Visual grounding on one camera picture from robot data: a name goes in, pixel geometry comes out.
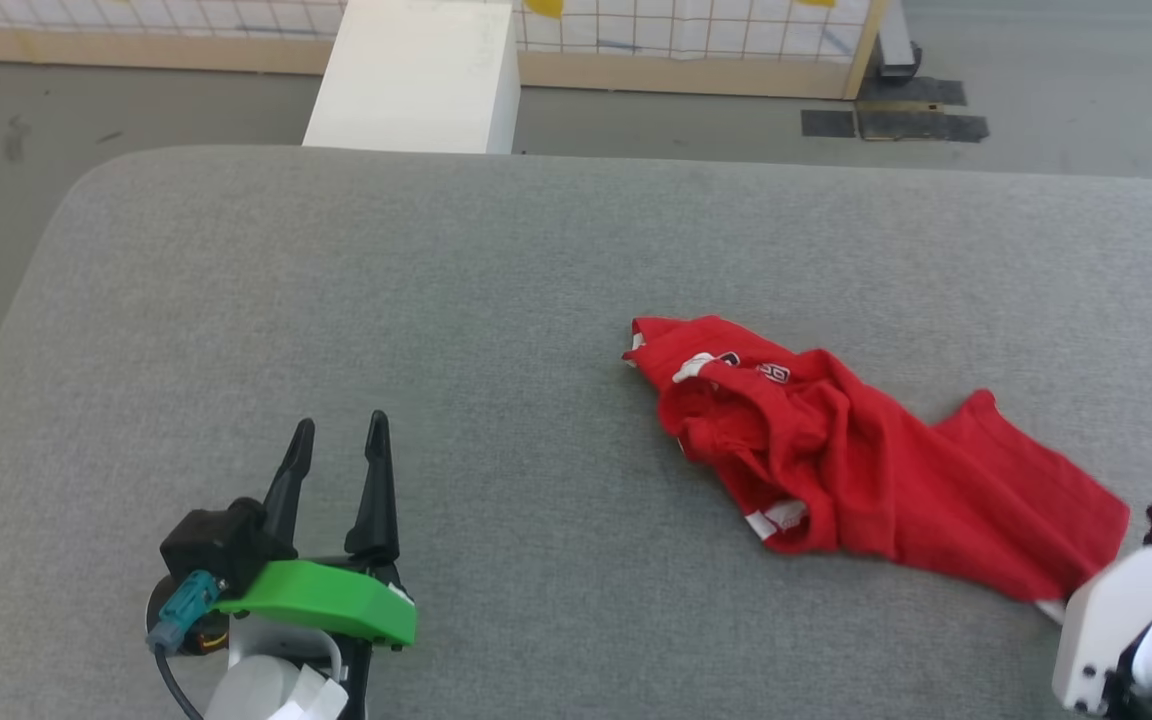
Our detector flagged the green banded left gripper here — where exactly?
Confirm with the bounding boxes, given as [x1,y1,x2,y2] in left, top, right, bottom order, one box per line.
[212,409,419,720]

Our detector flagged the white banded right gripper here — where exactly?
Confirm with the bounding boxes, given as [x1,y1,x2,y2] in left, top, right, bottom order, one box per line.
[1052,544,1152,717]

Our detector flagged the red garment with white stripes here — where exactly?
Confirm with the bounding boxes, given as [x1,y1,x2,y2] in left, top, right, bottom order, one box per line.
[621,314,1133,625]

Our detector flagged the white paper label strip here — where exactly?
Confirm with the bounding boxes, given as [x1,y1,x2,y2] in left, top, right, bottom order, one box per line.
[269,664,350,720]

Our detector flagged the white rectangular box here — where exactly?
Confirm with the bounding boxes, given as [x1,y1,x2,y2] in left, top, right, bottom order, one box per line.
[302,0,523,157]

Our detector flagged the long black floor tape patch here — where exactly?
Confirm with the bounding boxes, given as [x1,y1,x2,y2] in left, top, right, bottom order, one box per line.
[855,99,991,144]

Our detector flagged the black floor tape strip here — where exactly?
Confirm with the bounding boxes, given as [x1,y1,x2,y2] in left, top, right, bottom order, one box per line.
[857,77,968,107]

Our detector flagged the small black floor tape patch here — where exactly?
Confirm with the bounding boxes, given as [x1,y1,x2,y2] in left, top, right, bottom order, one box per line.
[800,108,858,140]

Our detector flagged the teal left camera connector cable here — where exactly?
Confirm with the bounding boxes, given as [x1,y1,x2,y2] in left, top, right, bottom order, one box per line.
[145,570,220,720]

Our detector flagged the wire grid fence wooden frame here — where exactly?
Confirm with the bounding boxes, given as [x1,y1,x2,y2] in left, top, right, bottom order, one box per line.
[0,0,893,102]

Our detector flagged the grey metal post black foot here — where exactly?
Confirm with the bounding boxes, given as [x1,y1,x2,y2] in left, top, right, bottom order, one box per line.
[874,0,924,82]

